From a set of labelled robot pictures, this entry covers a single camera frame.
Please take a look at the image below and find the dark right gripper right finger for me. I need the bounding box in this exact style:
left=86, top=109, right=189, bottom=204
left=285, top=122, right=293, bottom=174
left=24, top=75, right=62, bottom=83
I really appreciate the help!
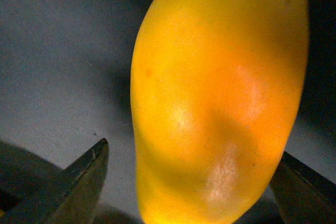
left=270, top=152, right=335, bottom=223

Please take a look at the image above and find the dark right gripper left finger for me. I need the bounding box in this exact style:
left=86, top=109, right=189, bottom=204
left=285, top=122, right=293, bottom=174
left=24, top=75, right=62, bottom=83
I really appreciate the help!
left=0, top=138, right=109, bottom=224

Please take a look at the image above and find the yellow mango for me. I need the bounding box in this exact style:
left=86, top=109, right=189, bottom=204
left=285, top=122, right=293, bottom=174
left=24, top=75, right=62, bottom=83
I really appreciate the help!
left=130, top=0, right=309, bottom=223

